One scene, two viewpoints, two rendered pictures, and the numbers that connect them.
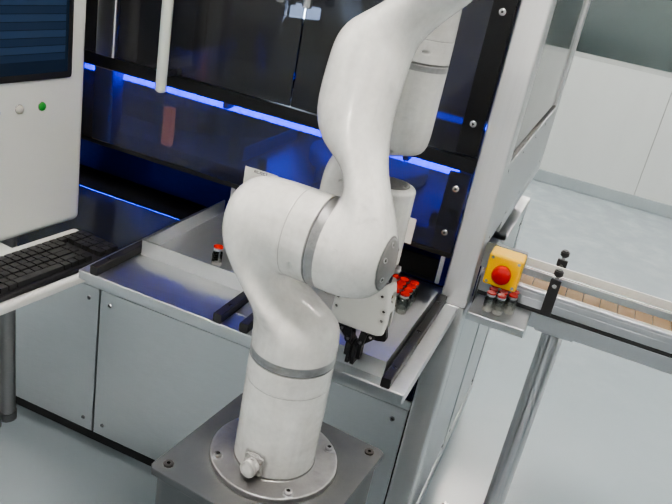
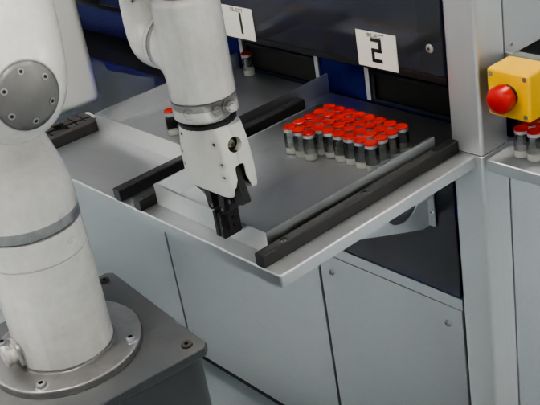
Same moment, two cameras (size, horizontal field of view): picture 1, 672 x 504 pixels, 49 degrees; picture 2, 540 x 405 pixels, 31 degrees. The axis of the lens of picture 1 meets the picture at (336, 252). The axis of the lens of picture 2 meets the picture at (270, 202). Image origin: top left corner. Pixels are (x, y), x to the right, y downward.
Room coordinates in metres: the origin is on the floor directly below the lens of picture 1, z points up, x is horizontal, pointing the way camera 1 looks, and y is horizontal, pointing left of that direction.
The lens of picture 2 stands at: (0.19, -0.78, 1.54)
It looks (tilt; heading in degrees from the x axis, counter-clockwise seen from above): 27 degrees down; 35
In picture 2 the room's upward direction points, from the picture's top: 10 degrees counter-clockwise
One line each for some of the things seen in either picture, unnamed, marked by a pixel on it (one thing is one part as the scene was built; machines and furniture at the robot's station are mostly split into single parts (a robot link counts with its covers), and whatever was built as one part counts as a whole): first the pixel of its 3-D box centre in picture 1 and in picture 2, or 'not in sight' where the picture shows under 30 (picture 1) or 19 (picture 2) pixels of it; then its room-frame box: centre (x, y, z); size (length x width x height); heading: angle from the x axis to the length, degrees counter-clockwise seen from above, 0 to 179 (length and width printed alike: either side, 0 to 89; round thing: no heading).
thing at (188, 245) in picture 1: (234, 241); (212, 102); (1.53, 0.23, 0.90); 0.34 x 0.26 x 0.04; 162
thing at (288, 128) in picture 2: not in sight; (291, 138); (1.40, 0.00, 0.90); 0.02 x 0.02 x 0.05
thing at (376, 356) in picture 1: (352, 309); (295, 170); (1.31, -0.06, 0.90); 0.34 x 0.26 x 0.04; 162
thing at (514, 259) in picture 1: (505, 267); (522, 87); (1.46, -0.36, 0.99); 0.08 x 0.07 x 0.07; 162
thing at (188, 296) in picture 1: (284, 286); (246, 151); (1.41, 0.09, 0.87); 0.70 x 0.48 x 0.02; 72
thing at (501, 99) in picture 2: (501, 274); (503, 98); (1.41, -0.35, 0.99); 0.04 x 0.04 x 0.04; 72
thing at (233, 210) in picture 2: (363, 347); (233, 214); (1.11, -0.08, 0.94); 0.03 x 0.03 x 0.07; 72
